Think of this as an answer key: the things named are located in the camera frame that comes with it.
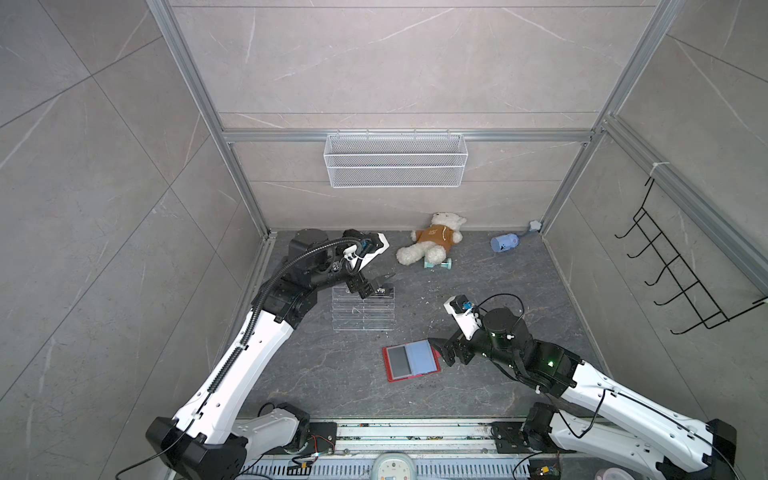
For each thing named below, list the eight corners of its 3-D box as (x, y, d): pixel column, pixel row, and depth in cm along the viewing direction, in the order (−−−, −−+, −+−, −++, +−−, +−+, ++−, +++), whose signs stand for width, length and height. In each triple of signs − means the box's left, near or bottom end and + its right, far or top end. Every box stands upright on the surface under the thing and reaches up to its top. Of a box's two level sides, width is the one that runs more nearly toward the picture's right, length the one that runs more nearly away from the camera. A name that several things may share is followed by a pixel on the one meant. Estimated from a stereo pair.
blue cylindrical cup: (494, 254, 114) (497, 247, 111) (488, 244, 117) (491, 236, 114) (518, 250, 116) (522, 242, 112) (511, 240, 119) (515, 232, 116)
